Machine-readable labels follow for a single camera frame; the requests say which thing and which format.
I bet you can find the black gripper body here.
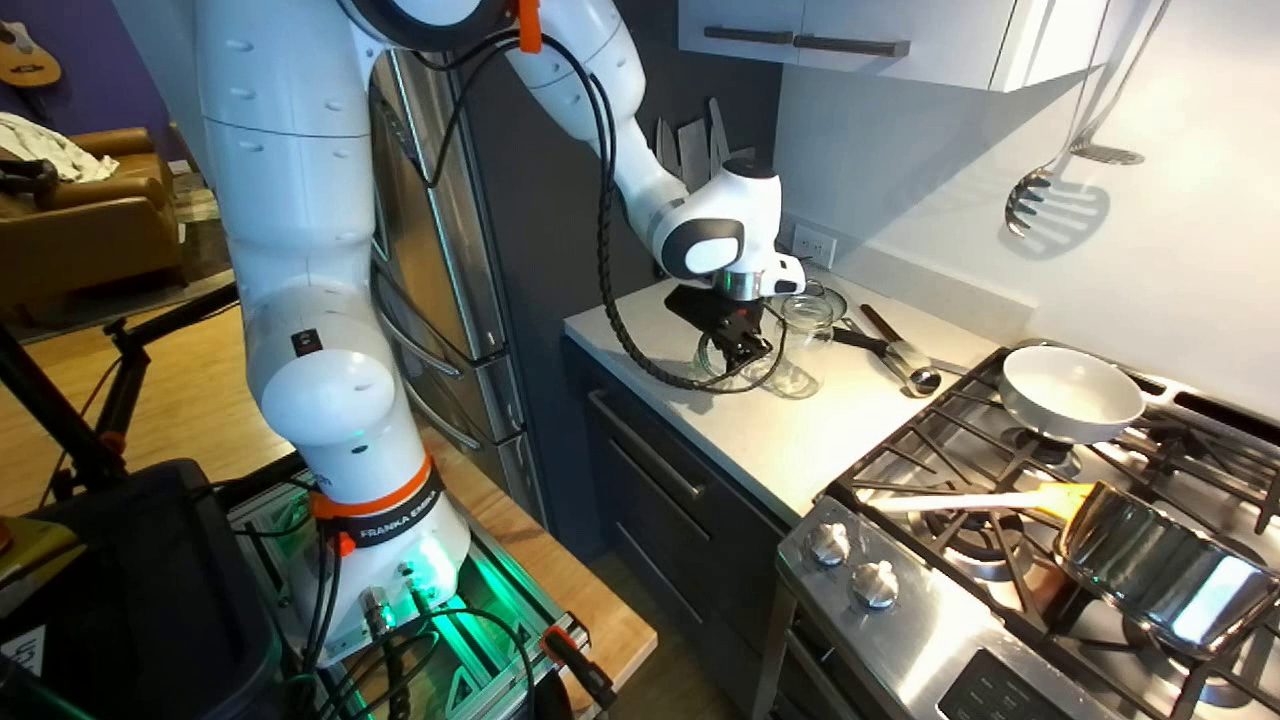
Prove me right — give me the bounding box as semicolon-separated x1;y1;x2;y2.
659;275;780;352

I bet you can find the tall clear glass jar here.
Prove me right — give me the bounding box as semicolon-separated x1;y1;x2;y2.
764;289;837;403

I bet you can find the glass pot lid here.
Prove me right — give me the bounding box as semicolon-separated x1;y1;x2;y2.
805;280;862;343

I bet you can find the dark grey drawer front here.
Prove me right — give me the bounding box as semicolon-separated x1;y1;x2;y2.
567;339;792;552
586;412;792;626
596;492;787;716

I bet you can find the dark tall cabinet panel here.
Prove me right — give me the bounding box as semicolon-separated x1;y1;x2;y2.
465;0;792;564

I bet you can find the black cast iron grate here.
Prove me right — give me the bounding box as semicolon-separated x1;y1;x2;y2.
1066;384;1280;720
833;347;1114;631

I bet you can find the silver stove knob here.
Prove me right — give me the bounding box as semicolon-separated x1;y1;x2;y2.
807;517;862;574
851;555;904;617

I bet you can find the wooden spoon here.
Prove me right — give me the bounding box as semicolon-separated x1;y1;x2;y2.
851;478;1101;529

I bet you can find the stainless steel refrigerator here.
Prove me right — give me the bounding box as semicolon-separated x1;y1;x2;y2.
366;58;551;529

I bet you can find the wooden robot platform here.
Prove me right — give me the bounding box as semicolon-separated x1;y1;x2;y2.
425;434;663;695

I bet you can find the white frying pan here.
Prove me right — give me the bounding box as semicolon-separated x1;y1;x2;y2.
996;339;1152;450

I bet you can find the hanging slotted metal spatula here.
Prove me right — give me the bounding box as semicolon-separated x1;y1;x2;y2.
999;0;1177;265

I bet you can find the black and red clamp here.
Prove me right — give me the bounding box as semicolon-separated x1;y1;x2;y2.
539;617;623;714

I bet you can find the stainless steel gas range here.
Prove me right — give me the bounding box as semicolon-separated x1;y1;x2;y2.
747;337;1280;720

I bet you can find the black range display panel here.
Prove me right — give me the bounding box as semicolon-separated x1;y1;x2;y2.
935;648;1073;720

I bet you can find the shiny steel saucepan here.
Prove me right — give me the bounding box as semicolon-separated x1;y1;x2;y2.
1054;482;1278;662

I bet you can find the black fabric bin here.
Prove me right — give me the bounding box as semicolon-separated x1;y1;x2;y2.
35;456;293;720

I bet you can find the brown leather couch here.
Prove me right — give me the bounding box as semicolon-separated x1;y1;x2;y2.
0;126;192;327

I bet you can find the black tripod stand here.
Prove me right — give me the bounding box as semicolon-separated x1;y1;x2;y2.
0;275;248;499

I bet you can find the white cloth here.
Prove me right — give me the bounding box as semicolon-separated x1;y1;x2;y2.
0;110;125;193

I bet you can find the wooden guitar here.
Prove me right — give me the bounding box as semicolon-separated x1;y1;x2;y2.
0;15;64;97

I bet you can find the metal handled kitchen tool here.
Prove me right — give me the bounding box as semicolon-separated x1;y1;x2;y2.
829;319;924;382

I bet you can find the steel bar drawer handle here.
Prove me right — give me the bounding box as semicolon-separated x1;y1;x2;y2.
611;519;707;631
590;389;707;505
604;450;719;552

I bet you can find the white wall outlet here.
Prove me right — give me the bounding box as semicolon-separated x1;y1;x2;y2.
792;226;845;272

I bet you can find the black camera cable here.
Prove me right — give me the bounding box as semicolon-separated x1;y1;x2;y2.
565;33;796;401

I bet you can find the black handled kitchen tool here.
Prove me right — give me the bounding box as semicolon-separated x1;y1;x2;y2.
858;299;948;401

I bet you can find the dark cabinet bar handle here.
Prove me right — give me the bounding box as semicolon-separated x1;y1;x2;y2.
792;27;918;65
700;21;802;47

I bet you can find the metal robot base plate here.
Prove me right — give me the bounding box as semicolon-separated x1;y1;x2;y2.
263;517;565;720

